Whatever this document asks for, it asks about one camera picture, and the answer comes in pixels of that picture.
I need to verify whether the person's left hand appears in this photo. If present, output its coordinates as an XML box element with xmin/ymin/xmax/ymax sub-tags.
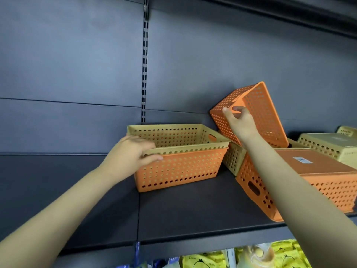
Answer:
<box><xmin>102</xmin><ymin>135</ymin><xmax>164</xmax><ymax>184</ymax></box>

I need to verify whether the person's right hand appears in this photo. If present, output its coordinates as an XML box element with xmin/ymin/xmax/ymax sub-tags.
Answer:
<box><xmin>222</xmin><ymin>106</ymin><xmax>262</xmax><ymax>143</ymax></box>

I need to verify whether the orange perforated plastic basket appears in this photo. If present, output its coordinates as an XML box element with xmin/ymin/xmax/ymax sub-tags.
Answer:
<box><xmin>134</xmin><ymin>147</ymin><xmax>229</xmax><ymax>193</ymax></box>
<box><xmin>209</xmin><ymin>81</ymin><xmax>289</xmax><ymax>148</ymax></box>

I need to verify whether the yellow perforated plastic basket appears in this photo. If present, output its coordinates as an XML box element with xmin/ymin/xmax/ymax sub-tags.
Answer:
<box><xmin>127</xmin><ymin>124</ymin><xmax>231</xmax><ymax>157</ymax></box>
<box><xmin>297</xmin><ymin>133</ymin><xmax>357</xmax><ymax>170</ymax></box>
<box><xmin>222</xmin><ymin>138</ymin><xmax>308</xmax><ymax>176</ymax></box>
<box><xmin>336</xmin><ymin>125</ymin><xmax>357</xmax><ymax>139</ymax></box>

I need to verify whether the person's left forearm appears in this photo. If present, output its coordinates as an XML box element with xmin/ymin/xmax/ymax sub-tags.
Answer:
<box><xmin>0</xmin><ymin>164</ymin><xmax>118</xmax><ymax>268</ymax></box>

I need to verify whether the person's right forearm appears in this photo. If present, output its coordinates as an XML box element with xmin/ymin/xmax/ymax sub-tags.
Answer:
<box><xmin>239</xmin><ymin>133</ymin><xmax>357</xmax><ymax>268</ymax></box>

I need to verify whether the slotted metal shelf upright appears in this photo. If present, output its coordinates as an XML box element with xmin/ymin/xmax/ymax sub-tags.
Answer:
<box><xmin>141</xmin><ymin>0</ymin><xmax>150</xmax><ymax>124</ymax></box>

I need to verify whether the blue packet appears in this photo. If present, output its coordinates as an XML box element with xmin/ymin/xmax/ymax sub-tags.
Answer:
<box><xmin>152</xmin><ymin>257</ymin><xmax>180</xmax><ymax>268</ymax></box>

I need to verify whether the yellow snack packet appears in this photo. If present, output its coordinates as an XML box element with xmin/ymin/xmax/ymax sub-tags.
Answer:
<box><xmin>181</xmin><ymin>251</ymin><xmax>227</xmax><ymax>268</ymax></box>
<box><xmin>271</xmin><ymin>239</ymin><xmax>312</xmax><ymax>268</ymax></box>

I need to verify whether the orange basket with white label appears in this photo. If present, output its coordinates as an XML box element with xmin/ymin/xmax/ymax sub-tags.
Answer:
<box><xmin>235</xmin><ymin>149</ymin><xmax>357</xmax><ymax>222</ymax></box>

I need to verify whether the white packet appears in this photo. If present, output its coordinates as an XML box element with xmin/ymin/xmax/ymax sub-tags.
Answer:
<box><xmin>225</xmin><ymin>248</ymin><xmax>237</xmax><ymax>268</ymax></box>

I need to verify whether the cream and orange packet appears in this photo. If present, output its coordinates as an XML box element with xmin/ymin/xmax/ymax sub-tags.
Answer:
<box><xmin>236</xmin><ymin>244</ymin><xmax>277</xmax><ymax>268</ymax></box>

